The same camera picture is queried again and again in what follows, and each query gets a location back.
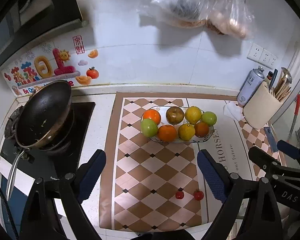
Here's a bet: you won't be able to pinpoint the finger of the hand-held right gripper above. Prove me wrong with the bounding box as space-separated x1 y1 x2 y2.
277 140 300 161
248 146 300 180

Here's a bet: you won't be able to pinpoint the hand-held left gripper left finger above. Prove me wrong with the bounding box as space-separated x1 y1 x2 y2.
19 149 107 240

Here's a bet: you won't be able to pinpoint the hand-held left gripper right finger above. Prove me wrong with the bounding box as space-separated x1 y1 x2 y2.
197 149 283 240

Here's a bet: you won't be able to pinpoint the dark reddish orange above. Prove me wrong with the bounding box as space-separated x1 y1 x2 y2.
194 122 210 138

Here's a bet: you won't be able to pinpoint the oval floral ceramic plate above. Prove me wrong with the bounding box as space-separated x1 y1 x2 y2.
141 106 215 144

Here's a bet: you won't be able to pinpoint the yellow orange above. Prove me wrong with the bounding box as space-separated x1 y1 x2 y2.
178 123 196 141

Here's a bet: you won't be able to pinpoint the green apple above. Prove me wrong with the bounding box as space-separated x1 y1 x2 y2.
201 111 217 126
140 118 158 138

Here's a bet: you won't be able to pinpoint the bright orange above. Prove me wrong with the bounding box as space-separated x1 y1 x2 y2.
143 109 162 125
157 124 177 142

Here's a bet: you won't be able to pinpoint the yellow lemon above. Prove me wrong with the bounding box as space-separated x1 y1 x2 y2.
185 106 202 125

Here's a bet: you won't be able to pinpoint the brown apple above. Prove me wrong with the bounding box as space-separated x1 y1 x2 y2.
166 106 185 125

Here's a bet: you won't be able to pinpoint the dark smartphone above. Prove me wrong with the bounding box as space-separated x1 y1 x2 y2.
263 126 278 153

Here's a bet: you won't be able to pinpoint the black gas stove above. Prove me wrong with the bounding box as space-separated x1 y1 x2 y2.
0 101 96 183

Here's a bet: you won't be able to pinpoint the beige utensil holder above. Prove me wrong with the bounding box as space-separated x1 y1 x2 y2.
243 81 287 130

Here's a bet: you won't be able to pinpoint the white folded tissue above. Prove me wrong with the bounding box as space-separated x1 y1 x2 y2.
223 101 246 122

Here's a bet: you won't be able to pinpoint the bundle of wooden chopsticks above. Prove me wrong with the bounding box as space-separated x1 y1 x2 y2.
274 76 292 102

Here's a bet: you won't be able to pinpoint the checkered printed table mat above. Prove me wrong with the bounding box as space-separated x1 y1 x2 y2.
99 92 288 232

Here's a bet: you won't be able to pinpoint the metal ladle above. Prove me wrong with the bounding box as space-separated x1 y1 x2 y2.
281 67 293 87

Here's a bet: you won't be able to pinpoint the grey spray can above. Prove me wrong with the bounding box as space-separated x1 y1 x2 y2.
237 66 265 107

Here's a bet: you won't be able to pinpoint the black frying pan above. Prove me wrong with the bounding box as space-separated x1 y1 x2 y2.
6 80 75 194

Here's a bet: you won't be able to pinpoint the plastic bag with eggs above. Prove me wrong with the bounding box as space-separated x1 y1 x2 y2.
206 0 256 40

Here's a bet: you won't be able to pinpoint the black range hood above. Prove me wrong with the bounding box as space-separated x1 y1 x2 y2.
0 0 83 74

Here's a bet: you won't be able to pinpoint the plastic bag with dark contents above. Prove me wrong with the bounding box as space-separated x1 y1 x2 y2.
137 0 211 28

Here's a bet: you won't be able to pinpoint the red handled mop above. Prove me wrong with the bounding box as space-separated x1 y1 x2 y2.
288 94 300 136

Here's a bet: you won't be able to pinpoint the dark utensil handles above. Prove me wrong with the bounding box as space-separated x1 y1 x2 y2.
267 69 278 90

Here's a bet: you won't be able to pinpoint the black cable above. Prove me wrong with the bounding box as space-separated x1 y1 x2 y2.
0 169 19 240

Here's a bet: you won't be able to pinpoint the colourful wall sticker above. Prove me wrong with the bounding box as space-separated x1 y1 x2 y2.
1 36 100 96

